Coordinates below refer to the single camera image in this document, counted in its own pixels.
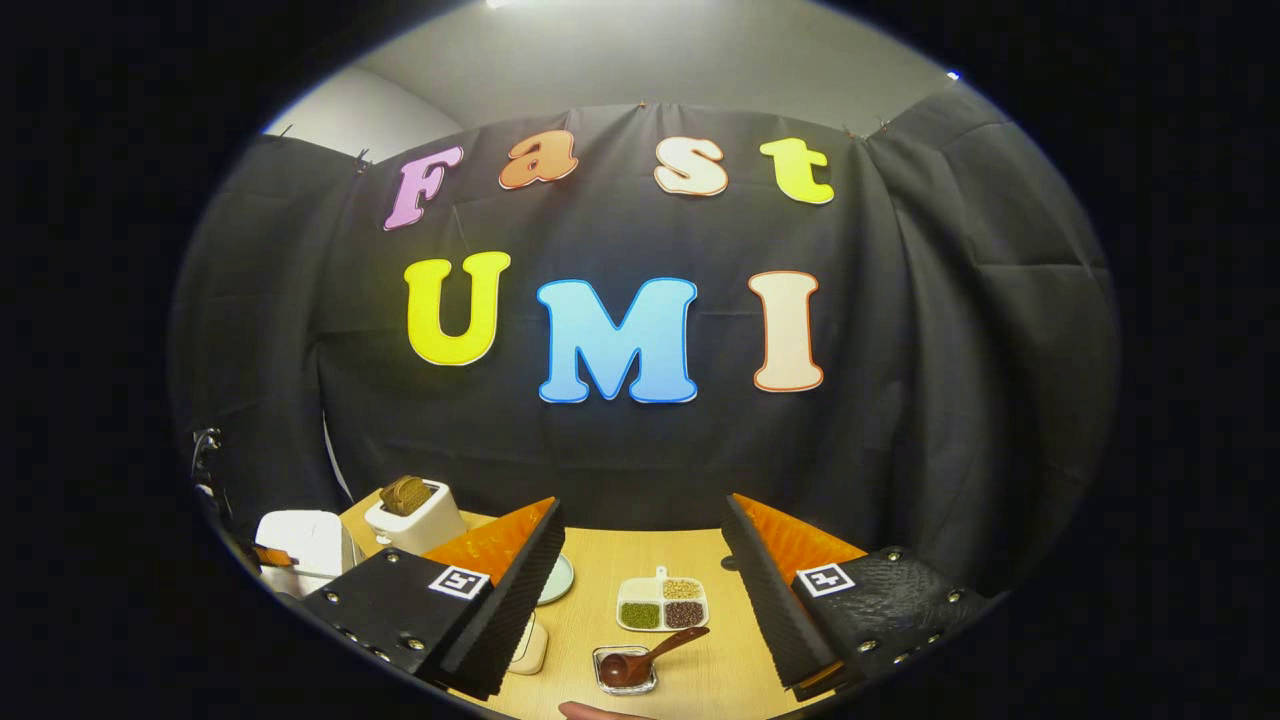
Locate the green mung beans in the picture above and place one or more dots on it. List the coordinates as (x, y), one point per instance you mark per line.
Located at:
(640, 614)

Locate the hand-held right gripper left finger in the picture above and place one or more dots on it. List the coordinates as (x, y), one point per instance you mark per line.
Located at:
(505, 620)

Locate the white divided dish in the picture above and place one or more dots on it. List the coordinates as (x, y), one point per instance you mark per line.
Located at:
(662, 600)

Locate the white rice cooker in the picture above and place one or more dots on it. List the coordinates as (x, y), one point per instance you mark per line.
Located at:
(310, 540)

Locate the white toaster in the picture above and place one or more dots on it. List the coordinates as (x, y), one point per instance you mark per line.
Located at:
(430, 530)

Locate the yellow soybeans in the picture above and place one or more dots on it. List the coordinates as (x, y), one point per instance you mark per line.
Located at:
(682, 589)

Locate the dark red beans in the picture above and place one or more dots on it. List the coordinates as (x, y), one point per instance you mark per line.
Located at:
(684, 613)

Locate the rectangular dish of rice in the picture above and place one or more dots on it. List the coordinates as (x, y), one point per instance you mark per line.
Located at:
(530, 650)

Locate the clear square chopstick holder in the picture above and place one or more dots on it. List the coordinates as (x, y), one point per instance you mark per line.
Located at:
(645, 685)

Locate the black backdrop cloth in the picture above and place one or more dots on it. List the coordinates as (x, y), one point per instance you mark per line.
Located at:
(620, 230)

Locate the pale green plate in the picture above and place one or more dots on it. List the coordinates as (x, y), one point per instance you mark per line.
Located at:
(560, 580)

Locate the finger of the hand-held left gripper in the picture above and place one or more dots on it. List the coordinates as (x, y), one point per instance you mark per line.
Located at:
(275, 557)

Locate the brown wooden spoon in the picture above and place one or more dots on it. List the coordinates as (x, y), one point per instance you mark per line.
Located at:
(670, 648)

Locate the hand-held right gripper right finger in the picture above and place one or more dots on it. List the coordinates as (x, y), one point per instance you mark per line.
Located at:
(775, 600)

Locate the brown toast slice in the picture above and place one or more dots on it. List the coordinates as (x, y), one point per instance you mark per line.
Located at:
(420, 492)
(395, 500)

